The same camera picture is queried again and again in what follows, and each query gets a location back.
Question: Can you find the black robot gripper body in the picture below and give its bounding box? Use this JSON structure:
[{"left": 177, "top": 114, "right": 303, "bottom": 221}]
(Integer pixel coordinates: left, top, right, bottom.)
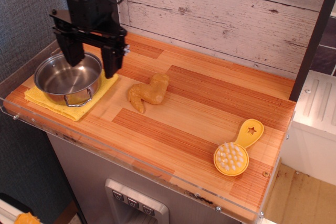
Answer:
[{"left": 50, "top": 0, "right": 128, "bottom": 55}]

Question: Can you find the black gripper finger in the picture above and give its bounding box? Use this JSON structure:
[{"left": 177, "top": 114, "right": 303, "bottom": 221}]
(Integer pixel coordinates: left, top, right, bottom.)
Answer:
[
  {"left": 55, "top": 33, "right": 84, "bottom": 67},
  {"left": 101, "top": 46, "right": 123, "bottom": 79}
]

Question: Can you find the stainless steel pot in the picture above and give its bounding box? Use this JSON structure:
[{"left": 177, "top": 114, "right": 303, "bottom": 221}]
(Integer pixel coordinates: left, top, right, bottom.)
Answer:
[{"left": 34, "top": 52, "right": 102, "bottom": 107}]

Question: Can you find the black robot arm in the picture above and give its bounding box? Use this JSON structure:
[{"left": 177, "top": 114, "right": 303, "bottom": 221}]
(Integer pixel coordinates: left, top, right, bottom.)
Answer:
[{"left": 50, "top": 0, "right": 129, "bottom": 79}]

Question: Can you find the toy chicken wing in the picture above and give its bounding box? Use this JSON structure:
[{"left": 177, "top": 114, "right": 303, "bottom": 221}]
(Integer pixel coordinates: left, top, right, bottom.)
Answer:
[{"left": 128, "top": 73, "right": 170, "bottom": 113}]

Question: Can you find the yellow round brush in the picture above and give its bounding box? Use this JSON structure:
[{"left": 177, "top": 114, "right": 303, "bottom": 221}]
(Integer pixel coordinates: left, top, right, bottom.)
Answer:
[{"left": 213, "top": 119, "right": 264, "bottom": 176}]

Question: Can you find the yellow folded cloth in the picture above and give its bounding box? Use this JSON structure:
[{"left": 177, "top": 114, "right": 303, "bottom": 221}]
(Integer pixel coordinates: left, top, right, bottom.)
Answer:
[{"left": 24, "top": 68, "right": 119, "bottom": 122}]

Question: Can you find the clear acrylic table guard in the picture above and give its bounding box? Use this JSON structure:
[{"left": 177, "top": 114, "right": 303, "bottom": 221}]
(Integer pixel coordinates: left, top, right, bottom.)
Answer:
[{"left": 2, "top": 33, "right": 295, "bottom": 223}]

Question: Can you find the grey toy fridge cabinet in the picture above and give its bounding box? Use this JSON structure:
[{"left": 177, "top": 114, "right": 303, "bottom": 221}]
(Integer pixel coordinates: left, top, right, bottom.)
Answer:
[{"left": 47, "top": 134, "right": 238, "bottom": 223}]

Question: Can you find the silver dispenser button panel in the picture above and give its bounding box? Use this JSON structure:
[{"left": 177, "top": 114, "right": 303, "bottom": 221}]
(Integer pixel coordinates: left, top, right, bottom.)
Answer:
[{"left": 105, "top": 178, "right": 170, "bottom": 223}]

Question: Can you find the orange object bottom left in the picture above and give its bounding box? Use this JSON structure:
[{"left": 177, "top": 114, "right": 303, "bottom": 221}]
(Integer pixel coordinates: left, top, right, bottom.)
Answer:
[{"left": 14, "top": 212, "right": 41, "bottom": 224}]

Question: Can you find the white plastic furniture piece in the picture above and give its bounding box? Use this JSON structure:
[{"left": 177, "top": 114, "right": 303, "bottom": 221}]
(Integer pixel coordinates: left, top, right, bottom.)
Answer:
[{"left": 280, "top": 71, "right": 335, "bottom": 185}]

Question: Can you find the dark right frame post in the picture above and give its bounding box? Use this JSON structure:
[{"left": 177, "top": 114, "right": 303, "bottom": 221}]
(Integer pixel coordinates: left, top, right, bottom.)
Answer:
[{"left": 289, "top": 0, "right": 335, "bottom": 102}]

